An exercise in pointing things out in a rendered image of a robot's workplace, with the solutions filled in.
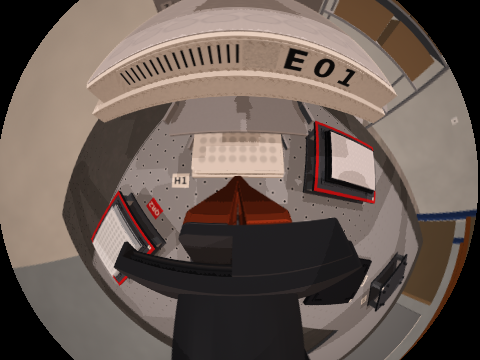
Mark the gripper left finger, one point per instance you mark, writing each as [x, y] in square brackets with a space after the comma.
[218, 208]

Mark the grey shelf rack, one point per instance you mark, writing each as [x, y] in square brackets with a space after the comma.
[238, 114]

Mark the dark grey flat nest with red border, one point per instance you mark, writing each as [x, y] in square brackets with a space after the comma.
[148, 236]

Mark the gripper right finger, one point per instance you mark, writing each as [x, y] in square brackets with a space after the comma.
[254, 208]

